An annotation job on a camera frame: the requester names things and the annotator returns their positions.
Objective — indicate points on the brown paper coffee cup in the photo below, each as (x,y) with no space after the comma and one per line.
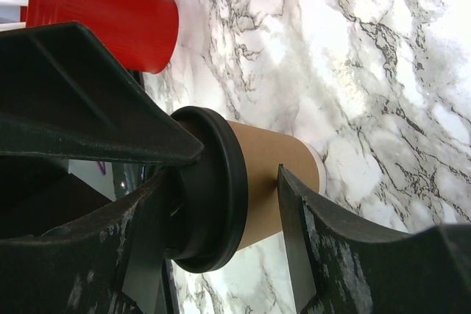
(264,151)

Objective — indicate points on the black plastic cup lid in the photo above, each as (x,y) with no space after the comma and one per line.
(209,222)

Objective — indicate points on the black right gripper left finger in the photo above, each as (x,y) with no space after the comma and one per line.
(65,248)

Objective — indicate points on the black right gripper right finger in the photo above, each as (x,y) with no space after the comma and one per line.
(342,263)

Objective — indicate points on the red cylindrical straw holder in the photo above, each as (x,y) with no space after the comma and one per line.
(141,34)

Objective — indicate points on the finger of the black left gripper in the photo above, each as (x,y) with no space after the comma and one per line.
(63,94)

